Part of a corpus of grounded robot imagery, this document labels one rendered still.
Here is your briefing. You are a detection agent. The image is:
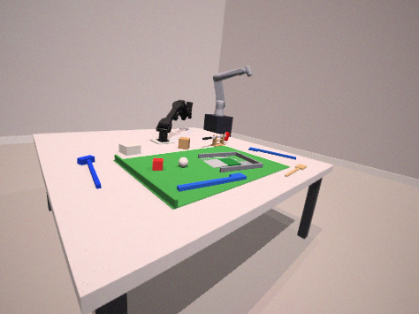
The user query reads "green flat mat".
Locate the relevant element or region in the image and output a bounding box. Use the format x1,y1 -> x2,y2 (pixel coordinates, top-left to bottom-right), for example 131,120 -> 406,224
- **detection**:
113,146 -> 291,210

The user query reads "white ball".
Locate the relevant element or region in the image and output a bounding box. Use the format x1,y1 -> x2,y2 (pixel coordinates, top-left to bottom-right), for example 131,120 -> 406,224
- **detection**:
179,157 -> 188,167

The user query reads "red cube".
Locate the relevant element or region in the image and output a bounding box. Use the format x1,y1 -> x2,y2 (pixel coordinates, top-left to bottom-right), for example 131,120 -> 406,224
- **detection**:
152,158 -> 164,171

